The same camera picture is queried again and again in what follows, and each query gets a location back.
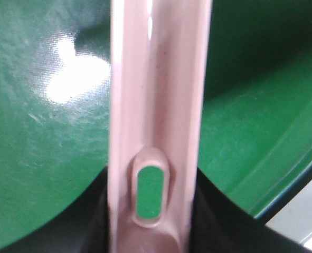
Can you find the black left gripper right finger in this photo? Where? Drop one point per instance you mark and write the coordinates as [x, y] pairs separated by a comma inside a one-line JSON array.
[[219, 225]]

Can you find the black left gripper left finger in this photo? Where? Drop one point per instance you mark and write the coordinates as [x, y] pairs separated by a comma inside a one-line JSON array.
[[81, 227]]

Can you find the pink hand broom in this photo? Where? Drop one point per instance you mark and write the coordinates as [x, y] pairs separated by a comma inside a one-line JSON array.
[[158, 55]]

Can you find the green conveyor belt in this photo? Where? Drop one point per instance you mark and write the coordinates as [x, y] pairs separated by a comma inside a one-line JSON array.
[[256, 136]]

